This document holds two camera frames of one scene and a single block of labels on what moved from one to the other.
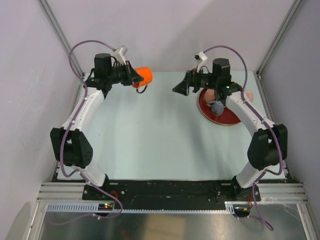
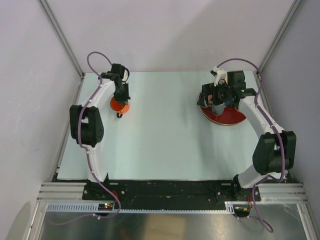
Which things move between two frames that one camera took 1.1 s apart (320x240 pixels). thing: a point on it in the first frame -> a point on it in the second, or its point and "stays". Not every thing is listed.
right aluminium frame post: [278, 37] stays
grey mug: [217, 108] stays
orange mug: [146, 72] -> [120, 107]
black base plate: [172, 192] stays
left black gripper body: [121, 75] -> [121, 94]
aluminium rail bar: [282, 192] stays
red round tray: [228, 117] stays
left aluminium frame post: [51, 18] stays
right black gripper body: [201, 80] -> [220, 93]
